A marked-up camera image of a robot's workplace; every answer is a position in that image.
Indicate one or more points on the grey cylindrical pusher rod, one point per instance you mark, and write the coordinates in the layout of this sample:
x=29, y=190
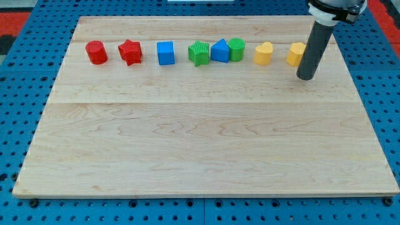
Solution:
x=315, y=48

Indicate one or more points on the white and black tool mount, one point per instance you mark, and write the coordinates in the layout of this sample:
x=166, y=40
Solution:
x=330, y=12

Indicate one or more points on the yellow hexagon block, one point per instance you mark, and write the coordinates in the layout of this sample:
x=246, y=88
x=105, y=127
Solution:
x=295, y=54

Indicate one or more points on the yellow heart block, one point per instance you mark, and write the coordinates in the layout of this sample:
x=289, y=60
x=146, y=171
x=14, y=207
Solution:
x=263, y=53

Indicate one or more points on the green cylinder block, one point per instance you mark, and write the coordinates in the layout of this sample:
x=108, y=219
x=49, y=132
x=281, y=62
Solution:
x=236, y=49

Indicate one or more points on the blue triangle block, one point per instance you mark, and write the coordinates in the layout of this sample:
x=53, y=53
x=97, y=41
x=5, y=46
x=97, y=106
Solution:
x=220, y=51

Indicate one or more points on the green star block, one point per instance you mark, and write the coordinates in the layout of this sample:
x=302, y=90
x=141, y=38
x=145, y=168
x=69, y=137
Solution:
x=198, y=53

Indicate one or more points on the blue cube block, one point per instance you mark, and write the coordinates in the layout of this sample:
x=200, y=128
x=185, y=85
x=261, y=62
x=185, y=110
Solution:
x=165, y=53

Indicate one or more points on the light wooden board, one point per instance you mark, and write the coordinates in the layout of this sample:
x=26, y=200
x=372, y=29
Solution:
x=222, y=130

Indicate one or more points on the red star block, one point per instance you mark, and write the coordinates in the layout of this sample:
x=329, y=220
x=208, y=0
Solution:
x=130, y=52

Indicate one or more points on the red cylinder block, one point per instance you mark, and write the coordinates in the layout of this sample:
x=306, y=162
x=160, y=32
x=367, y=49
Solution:
x=96, y=52

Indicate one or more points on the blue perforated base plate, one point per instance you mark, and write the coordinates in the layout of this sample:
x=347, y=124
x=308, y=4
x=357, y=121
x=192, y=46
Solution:
x=31, y=66

